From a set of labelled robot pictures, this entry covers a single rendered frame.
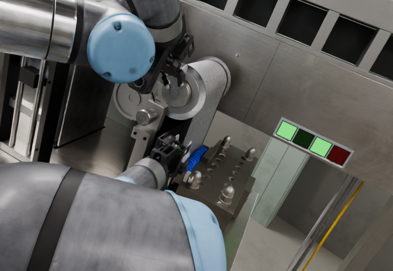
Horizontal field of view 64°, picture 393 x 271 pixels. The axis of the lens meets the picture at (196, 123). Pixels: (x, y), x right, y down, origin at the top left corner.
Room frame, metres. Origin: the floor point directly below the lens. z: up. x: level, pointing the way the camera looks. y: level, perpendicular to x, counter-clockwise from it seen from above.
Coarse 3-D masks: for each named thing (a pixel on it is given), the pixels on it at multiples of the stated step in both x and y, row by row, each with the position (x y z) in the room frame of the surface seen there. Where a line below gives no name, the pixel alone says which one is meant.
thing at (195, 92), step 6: (186, 72) 0.76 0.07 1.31; (186, 78) 0.76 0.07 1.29; (192, 78) 0.76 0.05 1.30; (162, 84) 0.78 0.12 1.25; (192, 84) 0.76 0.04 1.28; (192, 90) 0.76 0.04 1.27; (198, 90) 0.75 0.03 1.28; (162, 96) 0.77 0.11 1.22; (192, 96) 0.76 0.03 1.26; (198, 96) 0.75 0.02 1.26; (162, 102) 0.77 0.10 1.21; (192, 102) 0.75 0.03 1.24; (168, 108) 0.77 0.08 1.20; (174, 108) 0.76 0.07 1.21; (180, 108) 0.76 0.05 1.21; (186, 108) 0.76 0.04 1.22; (192, 108) 0.75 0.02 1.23
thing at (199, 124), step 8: (216, 104) 0.97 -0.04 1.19; (208, 112) 0.90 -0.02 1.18; (192, 120) 0.77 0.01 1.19; (200, 120) 0.84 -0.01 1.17; (208, 120) 0.95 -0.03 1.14; (192, 128) 0.79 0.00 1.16; (200, 128) 0.88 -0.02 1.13; (192, 136) 0.82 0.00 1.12; (200, 136) 0.93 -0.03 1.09; (184, 144) 0.77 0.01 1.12; (192, 144) 0.86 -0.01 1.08; (200, 144) 0.98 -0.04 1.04; (192, 152) 0.91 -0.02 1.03
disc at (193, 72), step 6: (192, 72) 0.76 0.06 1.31; (198, 78) 0.76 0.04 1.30; (156, 84) 0.78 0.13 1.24; (198, 84) 0.76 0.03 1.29; (204, 84) 0.76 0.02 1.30; (156, 90) 0.78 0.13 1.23; (204, 90) 0.75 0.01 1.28; (156, 96) 0.78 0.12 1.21; (204, 96) 0.75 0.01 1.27; (198, 102) 0.75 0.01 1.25; (204, 102) 0.75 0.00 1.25; (198, 108) 0.75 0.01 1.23; (168, 114) 0.77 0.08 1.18; (174, 114) 0.76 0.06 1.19; (180, 114) 0.76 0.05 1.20; (186, 114) 0.76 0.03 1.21; (192, 114) 0.75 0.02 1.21
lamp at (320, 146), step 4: (316, 140) 1.00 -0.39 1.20; (320, 140) 0.99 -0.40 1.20; (324, 140) 0.99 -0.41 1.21; (316, 144) 1.00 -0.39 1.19; (320, 144) 0.99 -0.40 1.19; (324, 144) 0.99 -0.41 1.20; (328, 144) 0.99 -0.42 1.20; (312, 148) 1.00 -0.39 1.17; (316, 148) 0.99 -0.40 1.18; (320, 148) 0.99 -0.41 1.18; (324, 148) 0.99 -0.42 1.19; (328, 148) 0.99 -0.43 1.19; (316, 152) 0.99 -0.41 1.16; (320, 152) 0.99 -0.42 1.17; (324, 152) 0.99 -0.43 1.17; (324, 156) 0.99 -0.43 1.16
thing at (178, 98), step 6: (186, 84) 0.75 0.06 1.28; (162, 90) 0.75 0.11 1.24; (168, 90) 0.75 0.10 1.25; (174, 90) 0.75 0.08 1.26; (180, 90) 0.74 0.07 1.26; (186, 90) 0.74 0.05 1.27; (168, 96) 0.75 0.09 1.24; (174, 96) 0.75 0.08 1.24; (180, 96) 0.75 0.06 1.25; (186, 96) 0.74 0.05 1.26; (168, 102) 0.75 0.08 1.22; (174, 102) 0.75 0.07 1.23; (180, 102) 0.74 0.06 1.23; (186, 102) 0.74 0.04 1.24
